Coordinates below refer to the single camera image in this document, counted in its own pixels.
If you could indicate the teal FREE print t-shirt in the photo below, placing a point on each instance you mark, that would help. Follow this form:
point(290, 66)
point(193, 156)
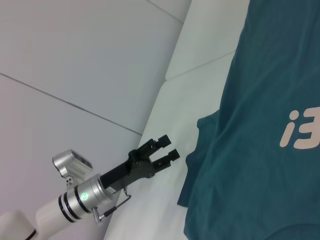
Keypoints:
point(250, 125)

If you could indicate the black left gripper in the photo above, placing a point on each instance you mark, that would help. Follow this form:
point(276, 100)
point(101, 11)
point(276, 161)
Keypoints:
point(125, 172)

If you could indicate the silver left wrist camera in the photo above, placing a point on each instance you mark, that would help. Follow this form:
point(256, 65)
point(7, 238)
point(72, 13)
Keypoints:
point(72, 165)

